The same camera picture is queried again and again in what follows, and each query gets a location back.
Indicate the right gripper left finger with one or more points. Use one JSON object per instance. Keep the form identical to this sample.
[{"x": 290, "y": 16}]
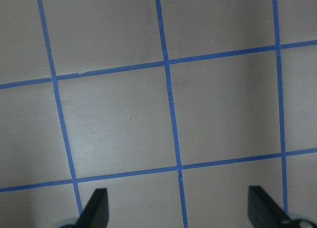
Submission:
[{"x": 94, "y": 215}]

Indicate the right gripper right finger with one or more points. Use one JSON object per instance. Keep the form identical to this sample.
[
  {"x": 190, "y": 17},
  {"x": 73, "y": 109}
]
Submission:
[{"x": 264, "y": 212}]

